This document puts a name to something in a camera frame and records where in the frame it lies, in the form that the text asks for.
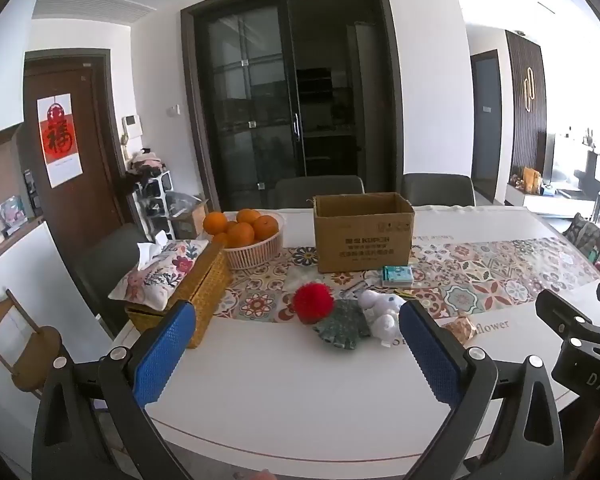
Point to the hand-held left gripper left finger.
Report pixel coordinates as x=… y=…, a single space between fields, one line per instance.
x=165 y=355

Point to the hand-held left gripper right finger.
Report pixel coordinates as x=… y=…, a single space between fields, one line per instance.
x=430 y=355

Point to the gold biscuit packet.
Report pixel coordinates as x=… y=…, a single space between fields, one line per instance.
x=460 y=331

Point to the white plush toy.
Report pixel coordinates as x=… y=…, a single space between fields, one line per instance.
x=382 y=317

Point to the green knitted glove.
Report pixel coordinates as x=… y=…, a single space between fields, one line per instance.
x=342 y=327

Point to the red fluffy pompom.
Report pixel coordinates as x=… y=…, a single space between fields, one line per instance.
x=313 y=303

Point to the brown cardboard box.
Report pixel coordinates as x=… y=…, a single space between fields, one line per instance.
x=362 y=235

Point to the person's right forearm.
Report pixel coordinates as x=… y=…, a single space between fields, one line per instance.
x=597 y=442

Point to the chair with patterned cushion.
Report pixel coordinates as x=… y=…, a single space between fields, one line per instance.
x=582 y=240

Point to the woven wicker basket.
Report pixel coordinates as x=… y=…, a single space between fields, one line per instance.
x=207 y=290

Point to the floral tissue box cover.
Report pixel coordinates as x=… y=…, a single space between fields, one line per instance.
x=160 y=275

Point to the teal tissue packet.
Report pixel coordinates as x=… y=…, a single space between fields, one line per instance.
x=397 y=276

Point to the floral patterned tablecloth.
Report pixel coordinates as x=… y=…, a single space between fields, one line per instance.
x=480 y=275

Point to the white tissue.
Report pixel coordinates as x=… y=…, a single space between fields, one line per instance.
x=150 y=250

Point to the dark green dining chair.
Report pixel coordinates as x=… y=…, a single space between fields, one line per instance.
x=107 y=260

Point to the orange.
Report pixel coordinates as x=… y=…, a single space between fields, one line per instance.
x=215 y=222
x=240 y=234
x=266 y=227
x=220 y=239
x=248 y=216

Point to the white plastic basket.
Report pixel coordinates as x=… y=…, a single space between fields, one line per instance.
x=252 y=257

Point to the orange paper bag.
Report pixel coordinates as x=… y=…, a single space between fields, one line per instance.
x=531 y=180

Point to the small wooden chair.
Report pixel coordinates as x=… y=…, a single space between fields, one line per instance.
x=27 y=345

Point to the box with black bag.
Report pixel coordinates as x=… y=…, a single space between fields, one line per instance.
x=187 y=212

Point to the white shoe rack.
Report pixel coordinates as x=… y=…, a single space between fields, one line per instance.
x=152 y=205

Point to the white side cabinet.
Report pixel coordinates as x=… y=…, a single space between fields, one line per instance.
x=20 y=280

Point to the grey dining chair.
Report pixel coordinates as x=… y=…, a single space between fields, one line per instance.
x=437 y=189
x=320 y=191

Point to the pile of clothes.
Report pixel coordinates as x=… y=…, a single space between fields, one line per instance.
x=145 y=162

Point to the dark interior door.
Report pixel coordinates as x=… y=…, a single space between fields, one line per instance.
x=486 y=125

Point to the brown wooden door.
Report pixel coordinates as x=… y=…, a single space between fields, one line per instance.
x=92 y=160

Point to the dark sliding glass door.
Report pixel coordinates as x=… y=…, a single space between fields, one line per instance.
x=280 y=100

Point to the ceiling air vent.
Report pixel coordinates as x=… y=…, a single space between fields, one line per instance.
x=90 y=5

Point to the dark slatted wall panel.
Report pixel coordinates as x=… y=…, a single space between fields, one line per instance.
x=517 y=125

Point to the gold wall ornament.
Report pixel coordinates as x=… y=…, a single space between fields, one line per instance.
x=528 y=89

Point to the white wall intercom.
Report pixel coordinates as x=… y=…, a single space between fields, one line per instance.
x=132 y=126

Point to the white and red wall calendar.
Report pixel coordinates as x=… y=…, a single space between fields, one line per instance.
x=60 y=140

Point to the white light switch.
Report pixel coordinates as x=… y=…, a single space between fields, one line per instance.
x=173 y=110

